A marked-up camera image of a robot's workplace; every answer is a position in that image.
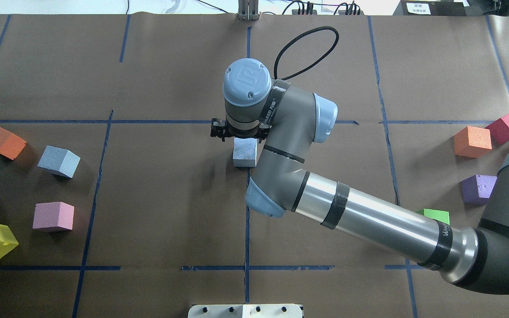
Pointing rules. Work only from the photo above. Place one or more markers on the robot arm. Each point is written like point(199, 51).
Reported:
point(290, 119)

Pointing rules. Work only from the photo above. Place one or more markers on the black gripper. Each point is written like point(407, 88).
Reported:
point(217, 130)

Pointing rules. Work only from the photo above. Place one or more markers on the orange foam cube left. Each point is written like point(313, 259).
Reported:
point(10, 144)

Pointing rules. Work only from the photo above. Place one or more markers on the light blue foam cube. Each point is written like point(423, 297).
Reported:
point(245, 152)
point(59, 161)

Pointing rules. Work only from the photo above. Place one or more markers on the green foam cube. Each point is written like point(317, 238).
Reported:
point(442, 216)

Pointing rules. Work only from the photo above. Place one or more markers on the white mount plate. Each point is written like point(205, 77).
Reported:
point(272, 310)

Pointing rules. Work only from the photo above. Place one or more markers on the pink foam cube left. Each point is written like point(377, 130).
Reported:
point(53, 217)

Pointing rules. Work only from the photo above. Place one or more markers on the orange foam cube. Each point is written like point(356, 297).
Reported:
point(472, 142)
point(10, 144)

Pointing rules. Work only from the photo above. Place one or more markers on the red foam cube far right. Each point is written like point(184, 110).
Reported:
point(499, 129)

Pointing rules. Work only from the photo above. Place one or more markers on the orange foam cube right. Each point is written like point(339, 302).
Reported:
point(472, 142)

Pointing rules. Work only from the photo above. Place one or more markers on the purple foam cube right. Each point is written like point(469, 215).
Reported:
point(477, 189)

